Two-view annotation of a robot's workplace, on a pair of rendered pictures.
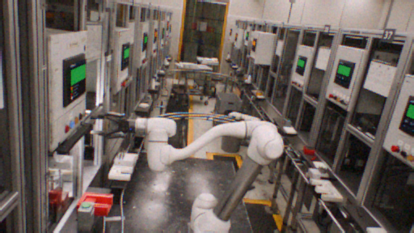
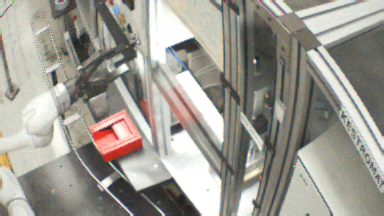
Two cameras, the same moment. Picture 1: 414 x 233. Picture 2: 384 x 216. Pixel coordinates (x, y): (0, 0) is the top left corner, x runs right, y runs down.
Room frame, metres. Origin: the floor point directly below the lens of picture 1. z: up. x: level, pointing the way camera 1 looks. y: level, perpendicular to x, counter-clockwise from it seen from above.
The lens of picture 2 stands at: (2.76, 0.26, 2.73)
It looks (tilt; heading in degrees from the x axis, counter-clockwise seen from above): 52 degrees down; 157
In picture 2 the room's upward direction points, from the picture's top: 2 degrees counter-clockwise
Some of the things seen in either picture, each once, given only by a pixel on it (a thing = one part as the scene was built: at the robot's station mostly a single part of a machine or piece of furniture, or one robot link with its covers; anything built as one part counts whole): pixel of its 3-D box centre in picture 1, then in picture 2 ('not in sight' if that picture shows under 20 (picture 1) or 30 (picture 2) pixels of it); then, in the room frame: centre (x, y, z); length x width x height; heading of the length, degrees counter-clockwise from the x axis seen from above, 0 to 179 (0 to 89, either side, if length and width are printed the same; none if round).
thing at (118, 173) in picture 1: (124, 168); not in sight; (2.11, 0.53, 0.84); 0.36 x 0.14 x 0.10; 4
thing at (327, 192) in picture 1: (322, 188); not in sight; (2.22, -0.97, 0.84); 0.37 x 0.14 x 0.10; 4
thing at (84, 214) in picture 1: (84, 216); (98, 96); (1.33, 0.51, 0.97); 0.08 x 0.08 x 0.12; 4
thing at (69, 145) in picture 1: (75, 135); (113, 22); (1.38, 0.58, 1.37); 0.36 x 0.04 x 0.04; 4
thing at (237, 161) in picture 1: (226, 167); not in sight; (4.09, -0.42, 0.01); 1.00 x 0.55 x 0.01; 4
